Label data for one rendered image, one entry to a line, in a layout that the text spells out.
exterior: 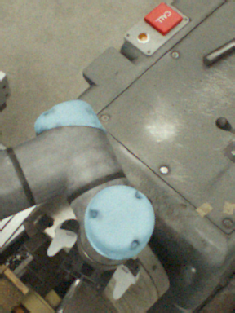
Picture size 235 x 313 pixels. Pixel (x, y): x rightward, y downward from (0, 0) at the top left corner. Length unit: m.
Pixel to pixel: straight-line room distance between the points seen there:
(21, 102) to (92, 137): 2.03
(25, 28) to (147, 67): 1.71
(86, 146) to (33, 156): 0.06
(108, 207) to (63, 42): 2.25
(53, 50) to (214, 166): 1.77
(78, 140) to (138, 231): 0.13
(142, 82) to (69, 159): 0.59
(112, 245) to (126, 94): 0.63
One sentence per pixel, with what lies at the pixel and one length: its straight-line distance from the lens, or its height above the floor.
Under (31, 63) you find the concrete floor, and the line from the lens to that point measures 2.80.
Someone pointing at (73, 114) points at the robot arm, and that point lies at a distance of 0.69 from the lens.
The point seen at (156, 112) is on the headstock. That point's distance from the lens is 1.21.
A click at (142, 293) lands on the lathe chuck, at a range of 1.17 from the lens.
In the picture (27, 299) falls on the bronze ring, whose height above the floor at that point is 1.11.
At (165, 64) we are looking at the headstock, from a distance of 1.27.
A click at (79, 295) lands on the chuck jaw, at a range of 1.23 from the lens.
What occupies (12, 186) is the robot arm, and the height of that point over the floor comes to 1.69.
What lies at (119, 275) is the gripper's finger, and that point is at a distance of 0.91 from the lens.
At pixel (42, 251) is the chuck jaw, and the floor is 1.19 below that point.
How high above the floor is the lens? 2.30
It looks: 68 degrees down
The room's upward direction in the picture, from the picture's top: 5 degrees counter-clockwise
